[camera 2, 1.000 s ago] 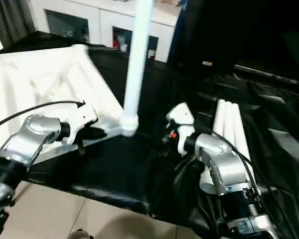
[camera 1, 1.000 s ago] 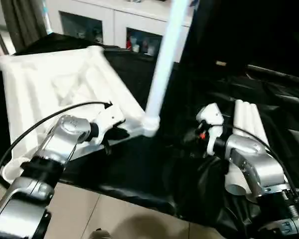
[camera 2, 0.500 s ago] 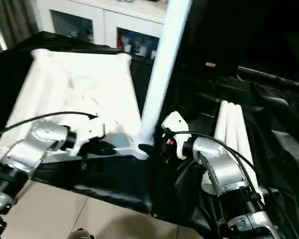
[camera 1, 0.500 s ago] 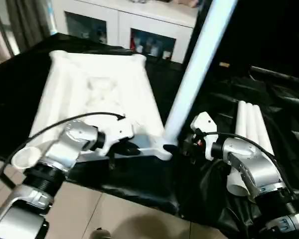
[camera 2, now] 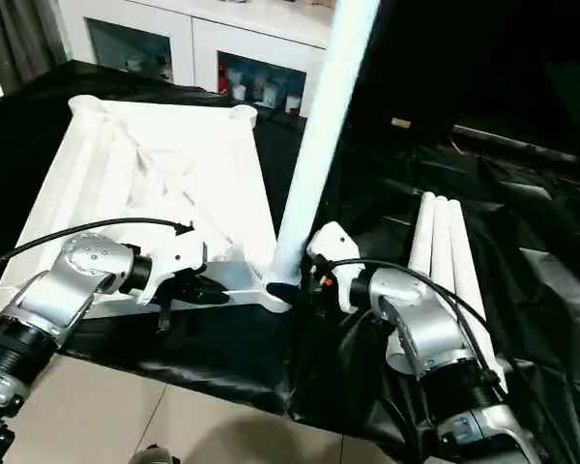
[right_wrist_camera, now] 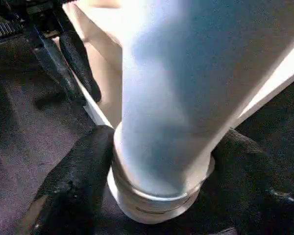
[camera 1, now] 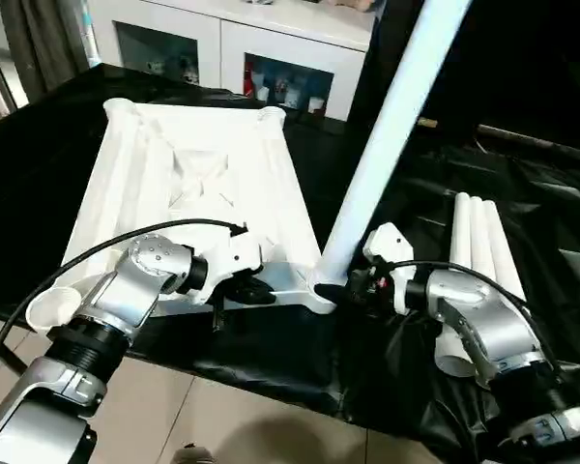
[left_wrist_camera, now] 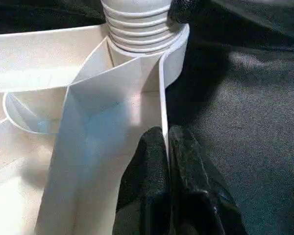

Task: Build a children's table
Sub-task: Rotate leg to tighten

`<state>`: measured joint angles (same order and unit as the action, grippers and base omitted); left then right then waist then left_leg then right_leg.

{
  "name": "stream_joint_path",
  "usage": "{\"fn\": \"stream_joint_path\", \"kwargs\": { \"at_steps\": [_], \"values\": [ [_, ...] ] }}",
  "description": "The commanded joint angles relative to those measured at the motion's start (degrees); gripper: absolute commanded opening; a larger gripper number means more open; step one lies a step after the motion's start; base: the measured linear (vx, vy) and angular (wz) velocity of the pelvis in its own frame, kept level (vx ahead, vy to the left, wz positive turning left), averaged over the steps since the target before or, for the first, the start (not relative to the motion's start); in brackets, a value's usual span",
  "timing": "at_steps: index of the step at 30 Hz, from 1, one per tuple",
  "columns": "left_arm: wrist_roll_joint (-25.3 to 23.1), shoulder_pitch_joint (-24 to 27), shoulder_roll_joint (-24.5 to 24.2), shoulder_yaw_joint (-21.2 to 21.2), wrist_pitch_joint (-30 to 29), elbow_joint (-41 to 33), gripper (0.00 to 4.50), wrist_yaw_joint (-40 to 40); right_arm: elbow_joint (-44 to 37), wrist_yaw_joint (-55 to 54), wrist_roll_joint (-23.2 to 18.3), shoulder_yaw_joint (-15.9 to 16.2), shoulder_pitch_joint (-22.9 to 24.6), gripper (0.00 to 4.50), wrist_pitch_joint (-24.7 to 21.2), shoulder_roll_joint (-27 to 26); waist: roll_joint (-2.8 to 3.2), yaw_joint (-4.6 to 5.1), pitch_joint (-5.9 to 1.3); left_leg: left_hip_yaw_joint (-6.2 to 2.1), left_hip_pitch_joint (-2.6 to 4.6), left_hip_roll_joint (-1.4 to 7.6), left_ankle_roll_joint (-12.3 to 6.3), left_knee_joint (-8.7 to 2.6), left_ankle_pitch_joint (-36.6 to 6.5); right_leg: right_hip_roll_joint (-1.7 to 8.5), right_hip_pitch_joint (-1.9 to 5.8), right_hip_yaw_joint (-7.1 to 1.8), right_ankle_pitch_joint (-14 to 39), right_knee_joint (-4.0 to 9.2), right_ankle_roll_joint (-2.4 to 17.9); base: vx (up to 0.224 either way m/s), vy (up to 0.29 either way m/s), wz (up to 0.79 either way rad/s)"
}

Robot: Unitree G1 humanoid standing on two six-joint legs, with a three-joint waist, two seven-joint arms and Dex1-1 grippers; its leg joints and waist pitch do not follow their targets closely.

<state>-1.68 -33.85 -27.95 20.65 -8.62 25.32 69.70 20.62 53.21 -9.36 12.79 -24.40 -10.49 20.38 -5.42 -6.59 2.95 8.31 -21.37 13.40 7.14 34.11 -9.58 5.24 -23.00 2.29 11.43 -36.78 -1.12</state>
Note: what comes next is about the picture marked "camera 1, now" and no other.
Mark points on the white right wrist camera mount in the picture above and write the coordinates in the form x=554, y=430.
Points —
x=386, y=241

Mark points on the white cabinet with glass doors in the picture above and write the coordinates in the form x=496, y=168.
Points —
x=232, y=38

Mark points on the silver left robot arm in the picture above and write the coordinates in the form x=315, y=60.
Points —
x=125, y=290

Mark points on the long dark metal rod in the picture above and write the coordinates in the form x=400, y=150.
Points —
x=536, y=142

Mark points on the white plastic table leg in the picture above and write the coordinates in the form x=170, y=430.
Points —
x=464, y=227
x=391, y=135
x=502, y=251
x=483, y=237

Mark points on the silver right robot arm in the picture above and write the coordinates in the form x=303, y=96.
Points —
x=488, y=314

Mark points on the white plastic table top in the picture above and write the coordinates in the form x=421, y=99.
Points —
x=150, y=159

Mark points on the grey curtain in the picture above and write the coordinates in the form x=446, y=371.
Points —
x=48, y=43

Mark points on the black work table leg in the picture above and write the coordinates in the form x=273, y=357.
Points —
x=2, y=348

